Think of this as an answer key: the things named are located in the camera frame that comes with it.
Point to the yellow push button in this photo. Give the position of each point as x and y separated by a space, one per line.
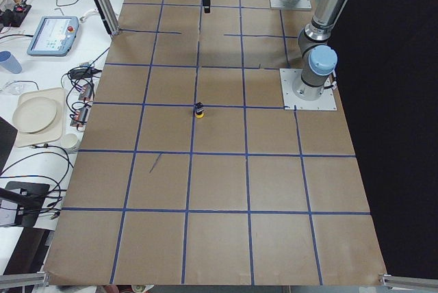
199 111

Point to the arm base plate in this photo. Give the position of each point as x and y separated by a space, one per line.
293 5
299 96

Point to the near teach pendant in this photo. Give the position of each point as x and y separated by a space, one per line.
54 36

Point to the beige tray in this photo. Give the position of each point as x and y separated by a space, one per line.
55 130

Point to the beige round plate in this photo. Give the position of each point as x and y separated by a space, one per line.
34 115

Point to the white paper cup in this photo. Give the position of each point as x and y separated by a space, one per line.
70 143

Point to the blue plastic cup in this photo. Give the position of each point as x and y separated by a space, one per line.
9 62

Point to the black joystick controller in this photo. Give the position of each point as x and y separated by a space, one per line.
15 17

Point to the black camera stand base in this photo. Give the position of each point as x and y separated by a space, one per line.
24 200

